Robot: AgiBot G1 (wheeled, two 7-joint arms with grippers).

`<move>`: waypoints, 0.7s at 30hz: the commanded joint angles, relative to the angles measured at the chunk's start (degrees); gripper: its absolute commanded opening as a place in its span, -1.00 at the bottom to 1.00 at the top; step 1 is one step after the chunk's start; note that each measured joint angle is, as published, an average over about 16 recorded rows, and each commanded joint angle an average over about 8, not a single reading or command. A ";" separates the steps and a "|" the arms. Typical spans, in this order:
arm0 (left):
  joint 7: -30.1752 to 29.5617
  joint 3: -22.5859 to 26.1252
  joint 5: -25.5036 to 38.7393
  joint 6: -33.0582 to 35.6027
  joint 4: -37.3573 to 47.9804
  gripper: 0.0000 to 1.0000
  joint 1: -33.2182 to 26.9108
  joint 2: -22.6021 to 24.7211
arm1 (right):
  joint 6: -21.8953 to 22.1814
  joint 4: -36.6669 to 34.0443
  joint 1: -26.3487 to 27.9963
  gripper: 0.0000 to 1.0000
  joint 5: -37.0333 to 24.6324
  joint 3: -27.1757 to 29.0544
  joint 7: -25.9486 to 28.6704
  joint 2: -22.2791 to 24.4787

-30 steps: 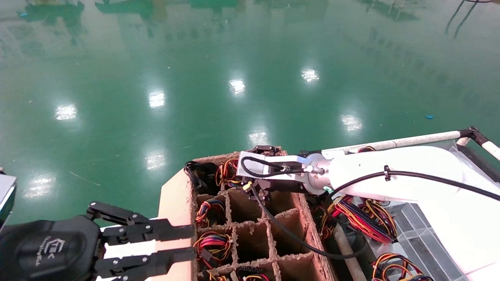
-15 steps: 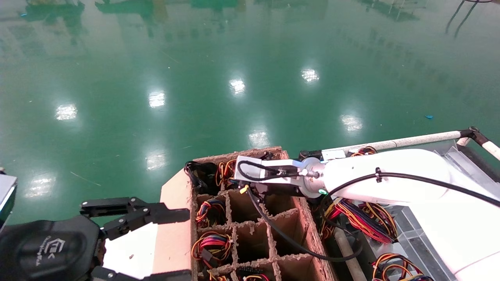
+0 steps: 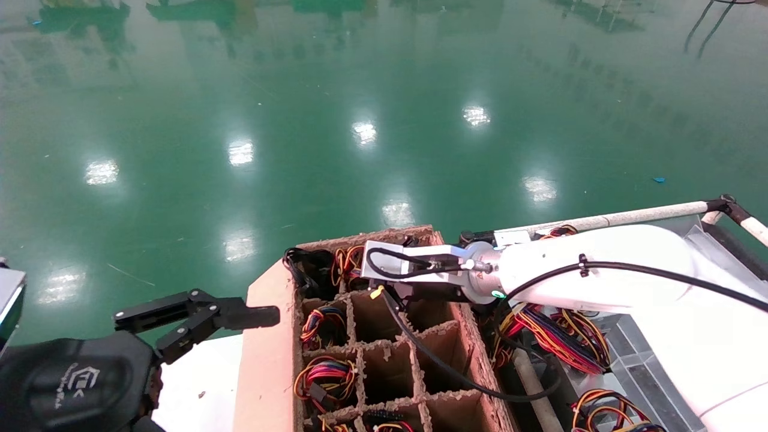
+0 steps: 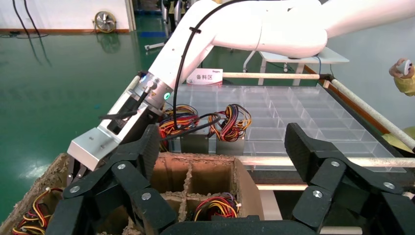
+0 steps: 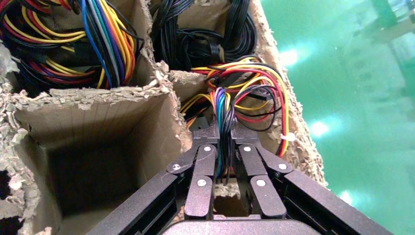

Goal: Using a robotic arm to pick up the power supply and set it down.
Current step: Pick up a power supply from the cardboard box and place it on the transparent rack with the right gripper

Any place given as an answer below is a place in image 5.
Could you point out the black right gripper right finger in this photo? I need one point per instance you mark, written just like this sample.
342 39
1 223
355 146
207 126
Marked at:
269 194

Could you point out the brown cardboard divider box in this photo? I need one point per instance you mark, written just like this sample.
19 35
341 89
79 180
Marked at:
107 120

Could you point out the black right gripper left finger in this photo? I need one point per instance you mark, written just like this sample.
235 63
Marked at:
201 181

